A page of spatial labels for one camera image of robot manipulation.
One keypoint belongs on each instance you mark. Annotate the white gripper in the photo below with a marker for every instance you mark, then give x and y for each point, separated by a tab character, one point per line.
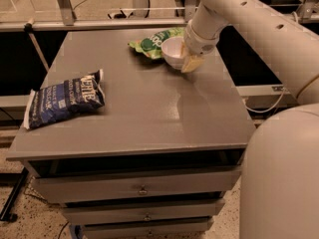
195	44

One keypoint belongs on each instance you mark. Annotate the white bowl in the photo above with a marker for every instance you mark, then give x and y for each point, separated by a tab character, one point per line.
170	49

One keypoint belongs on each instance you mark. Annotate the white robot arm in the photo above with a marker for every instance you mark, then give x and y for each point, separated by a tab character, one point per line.
279	189

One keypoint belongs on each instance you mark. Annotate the green rice chip bag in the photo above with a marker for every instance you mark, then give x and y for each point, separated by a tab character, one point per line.
151	46

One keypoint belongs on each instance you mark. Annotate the blue kettle chip bag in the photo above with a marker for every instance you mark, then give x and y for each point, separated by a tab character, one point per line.
64	100

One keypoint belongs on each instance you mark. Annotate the grey drawer cabinet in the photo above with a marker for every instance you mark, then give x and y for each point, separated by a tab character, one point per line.
154	118

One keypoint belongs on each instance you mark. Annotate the middle grey drawer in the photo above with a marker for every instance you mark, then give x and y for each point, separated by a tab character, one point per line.
146	211

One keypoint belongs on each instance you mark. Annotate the grey drawer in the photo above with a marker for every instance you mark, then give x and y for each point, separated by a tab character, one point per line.
142	184
146	211
152	228

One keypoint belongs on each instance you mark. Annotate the bottom grey drawer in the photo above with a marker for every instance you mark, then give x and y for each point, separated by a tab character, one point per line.
152	228

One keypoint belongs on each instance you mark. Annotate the top grey drawer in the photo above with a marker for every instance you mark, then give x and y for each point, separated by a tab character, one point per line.
142	184

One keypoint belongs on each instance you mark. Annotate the black floor stand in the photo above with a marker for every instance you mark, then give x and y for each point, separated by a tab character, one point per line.
16	180

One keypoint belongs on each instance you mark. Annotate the grey metal rail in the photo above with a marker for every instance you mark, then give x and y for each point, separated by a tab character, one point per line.
88	25

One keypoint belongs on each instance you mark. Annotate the grey metal bracket right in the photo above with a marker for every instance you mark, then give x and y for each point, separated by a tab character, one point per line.
189	9

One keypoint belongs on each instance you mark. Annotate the grey metal bracket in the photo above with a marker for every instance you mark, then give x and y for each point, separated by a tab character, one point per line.
189	9
67	12

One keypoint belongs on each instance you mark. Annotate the grey metal bracket left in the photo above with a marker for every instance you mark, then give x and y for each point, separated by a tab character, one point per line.
67	12

